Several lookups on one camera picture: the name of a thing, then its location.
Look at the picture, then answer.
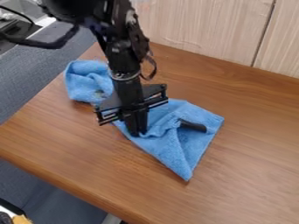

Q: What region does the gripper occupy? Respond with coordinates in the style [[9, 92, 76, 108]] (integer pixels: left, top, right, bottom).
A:
[[93, 71, 171, 137]]

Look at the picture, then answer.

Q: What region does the blue cloth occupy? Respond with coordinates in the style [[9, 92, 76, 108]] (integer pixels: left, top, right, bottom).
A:
[[63, 59, 226, 182]]

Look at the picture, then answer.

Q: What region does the black cable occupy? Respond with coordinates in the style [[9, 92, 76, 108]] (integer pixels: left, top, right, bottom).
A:
[[0, 24, 82, 51]]

